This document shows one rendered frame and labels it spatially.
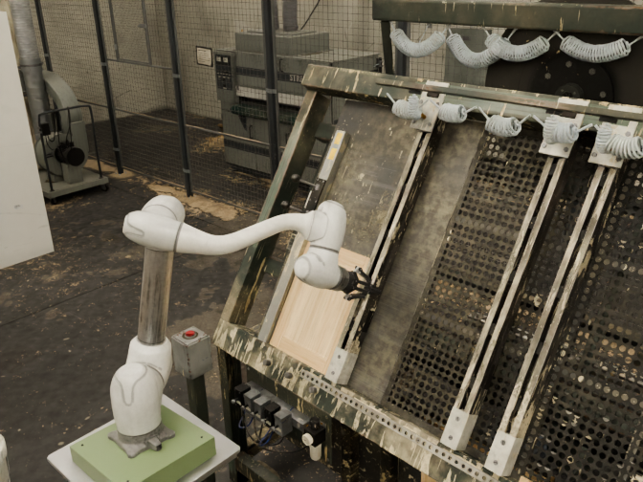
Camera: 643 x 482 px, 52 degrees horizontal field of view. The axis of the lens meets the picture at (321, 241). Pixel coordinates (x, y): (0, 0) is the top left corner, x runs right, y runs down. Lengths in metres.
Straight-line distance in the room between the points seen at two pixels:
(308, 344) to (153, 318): 0.63
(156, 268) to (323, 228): 0.62
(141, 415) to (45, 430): 1.74
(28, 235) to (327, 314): 4.03
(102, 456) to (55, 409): 1.77
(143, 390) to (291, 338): 0.69
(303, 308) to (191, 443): 0.70
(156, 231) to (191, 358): 0.83
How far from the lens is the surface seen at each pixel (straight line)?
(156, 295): 2.40
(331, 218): 2.15
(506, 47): 2.89
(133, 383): 2.35
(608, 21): 2.71
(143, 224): 2.15
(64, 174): 7.77
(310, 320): 2.68
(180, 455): 2.40
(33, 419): 4.20
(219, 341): 2.97
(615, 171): 2.20
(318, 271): 2.11
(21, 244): 6.24
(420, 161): 2.49
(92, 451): 2.52
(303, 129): 2.96
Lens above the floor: 2.38
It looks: 23 degrees down
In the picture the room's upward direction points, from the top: 1 degrees counter-clockwise
